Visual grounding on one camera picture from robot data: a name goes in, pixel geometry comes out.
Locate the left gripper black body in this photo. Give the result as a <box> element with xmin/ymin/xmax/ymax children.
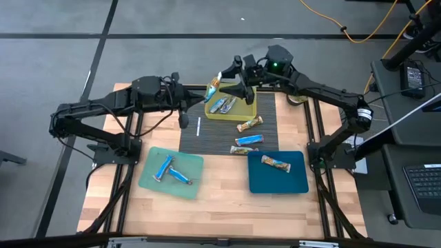
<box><xmin>160</xmin><ymin>72</ymin><xmax>189</xmax><ymax>112</ymax></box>

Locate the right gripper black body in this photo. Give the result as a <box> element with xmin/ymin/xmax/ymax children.
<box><xmin>240</xmin><ymin>54</ymin><xmax>269</xmax><ymax>87</ymax></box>

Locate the silver purple granola bar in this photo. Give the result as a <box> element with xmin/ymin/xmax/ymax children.
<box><xmin>220</xmin><ymin>96</ymin><xmax>238</xmax><ymax>115</ymax></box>

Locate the orange and blue granola bar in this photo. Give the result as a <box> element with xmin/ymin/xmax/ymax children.
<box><xmin>204</xmin><ymin>71</ymin><xmax>223</xmax><ymax>104</ymax></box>

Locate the silver blue granola bar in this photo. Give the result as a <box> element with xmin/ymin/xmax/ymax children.
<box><xmin>209</xmin><ymin>96</ymin><xmax>229</xmax><ymax>114</ymax></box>

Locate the brown beige granola bar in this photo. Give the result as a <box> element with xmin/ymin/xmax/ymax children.
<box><xmin>236</xmin><ymin>115</ymin><xmax>265</xmax><ymax>134</ymax></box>

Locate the blue and red granola bar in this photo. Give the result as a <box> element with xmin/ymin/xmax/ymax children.
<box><xmin>234</xmin><ymin>134</ymin><xmax>265</xmax><ymax>147</ymax></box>

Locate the beige green granola bar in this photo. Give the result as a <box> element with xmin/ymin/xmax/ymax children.
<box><xmin>229</xmin><ymin>145</ymin><xmax>260</xmax><ymax>156</ymax></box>

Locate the translucent yellow tray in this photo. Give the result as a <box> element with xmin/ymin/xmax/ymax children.
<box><xmin>204</xmin><ymin>81</ymin><xmax>258</xmax><ymax>122</ymax></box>

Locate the dark striped table mat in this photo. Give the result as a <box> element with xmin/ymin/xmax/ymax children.
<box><xmin>178</xmin><ymin>90</ymin><xmax>280</xmax><ymax>156</ymax></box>

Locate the small succulent in pot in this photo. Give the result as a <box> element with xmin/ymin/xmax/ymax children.
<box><xmin>286</xmin><ymin>94</ymin><xmax>310</xmax><ymax>107</ymax></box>

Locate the translucent green tray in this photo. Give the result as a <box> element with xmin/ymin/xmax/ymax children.
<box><xmin>138</xmin><ymin>146</ymin><xmax>205</xmax><ymax>200</ymax></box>

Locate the dark blue tray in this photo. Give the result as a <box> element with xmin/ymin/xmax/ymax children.
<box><xmin>247</xmin><ymin>150</ymin><xmax>310</xmax><ymax>195</ymax></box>

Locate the dark grey side desk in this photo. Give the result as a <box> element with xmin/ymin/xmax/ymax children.
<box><xmin>370</xmin><ymin>58</ymin><xmax>441</xmax><ymax>231</ymax></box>

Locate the black power adapter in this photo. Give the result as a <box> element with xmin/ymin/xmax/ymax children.
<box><xmin>399</xmin><ymin>61</ymin><xmax>427</xmax><ymax>100</ymax></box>

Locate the black stand leg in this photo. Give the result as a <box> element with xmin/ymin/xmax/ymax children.
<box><xmin>381</xmin><ymin>13</ymin><xmax>441</xmax><ymax>72</ymax></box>

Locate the grey furniture leg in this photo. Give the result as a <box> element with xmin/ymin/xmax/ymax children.
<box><xmin>0</xmin><ymin>149</ymin><xmax>28</xmax><ymax>167</ymax></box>

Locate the black keyboard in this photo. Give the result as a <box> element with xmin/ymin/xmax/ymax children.
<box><xmin>402</xmin><ymin>163</ymin><xmax>441</xmax><ymax>216</ymax></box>

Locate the black aluminium table frame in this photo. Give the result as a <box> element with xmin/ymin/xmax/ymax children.
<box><xmin>77</xmin><ymin>82</ymin><xmax>369</xmax><ymax>242</ymax></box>

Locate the yellow extension cable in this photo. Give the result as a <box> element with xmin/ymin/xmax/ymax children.
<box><xmin>298</xmin><ymin>0</ymin><xmax>400</xmax><ymax>44</ymax></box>
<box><xmin>363</xmin><ymin>0</ymin><xmax>433</xmax><ymax>96</ymax></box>

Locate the black camera frame bar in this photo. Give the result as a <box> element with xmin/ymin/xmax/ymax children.
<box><xmin>0</xmin><ymin>232</ymin><xmax>441</xmax><ymax>248</ymax></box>

